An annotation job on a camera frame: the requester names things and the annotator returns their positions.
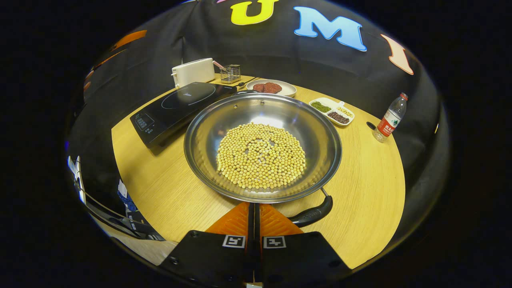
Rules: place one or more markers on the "red meat slices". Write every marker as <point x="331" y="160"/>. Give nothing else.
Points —
<point x="268" y="87"/>

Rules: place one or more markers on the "clear plastic water bottle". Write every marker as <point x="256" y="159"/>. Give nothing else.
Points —
<point x="388" y="122"/>

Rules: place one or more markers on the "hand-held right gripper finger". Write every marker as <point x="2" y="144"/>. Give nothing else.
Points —
<point x="251" y="228"/>
<point x="257" y="228"/>

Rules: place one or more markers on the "stainless steel pot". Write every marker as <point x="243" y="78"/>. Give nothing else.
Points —
<point x="292" y="120"/>

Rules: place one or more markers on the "small portion of soybeans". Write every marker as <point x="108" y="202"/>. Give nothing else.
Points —
<point x="345" y="111"/>

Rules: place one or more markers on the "white toaster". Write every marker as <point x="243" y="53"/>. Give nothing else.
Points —
<point x="194" y="72"/>

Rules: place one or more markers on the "portion of green mung beans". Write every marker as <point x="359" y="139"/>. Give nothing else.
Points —
<point x="321" y="106"/>

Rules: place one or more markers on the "pink stick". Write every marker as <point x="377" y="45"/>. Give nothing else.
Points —
<point x="218" y="64"/>

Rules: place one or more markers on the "black induction cooktop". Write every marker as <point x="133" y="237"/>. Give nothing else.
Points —
<point x="180" y="108"/>

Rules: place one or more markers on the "blue object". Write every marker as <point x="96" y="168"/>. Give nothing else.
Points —
<point x="127" y="200"/>

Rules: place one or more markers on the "heap of yellow soybeans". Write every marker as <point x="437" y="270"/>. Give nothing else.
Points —
<point x="260" y="156"/>

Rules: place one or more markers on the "black metal frame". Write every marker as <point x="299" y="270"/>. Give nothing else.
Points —
<point x="132" y="228"/>

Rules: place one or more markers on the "white round plate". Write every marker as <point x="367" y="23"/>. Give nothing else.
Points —
<point x="288" y="89"/>

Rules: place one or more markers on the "portion of dark red beans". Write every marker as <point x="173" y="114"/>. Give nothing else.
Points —
<point x="338" y="117"/>

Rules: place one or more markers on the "white divided dish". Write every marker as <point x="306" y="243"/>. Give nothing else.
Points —
<point x="320" y="100"/>

